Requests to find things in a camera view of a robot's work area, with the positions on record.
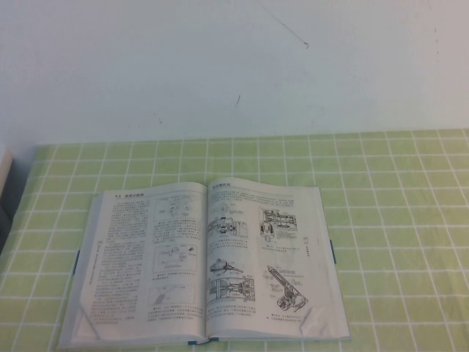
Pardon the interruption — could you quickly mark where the technical book with diagrams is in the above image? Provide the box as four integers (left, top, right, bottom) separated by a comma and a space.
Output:
56, 178, 352, 348

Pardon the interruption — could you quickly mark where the green white checked tablecloth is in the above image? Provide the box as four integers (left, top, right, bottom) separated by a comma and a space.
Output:
0, 128, 469, 352

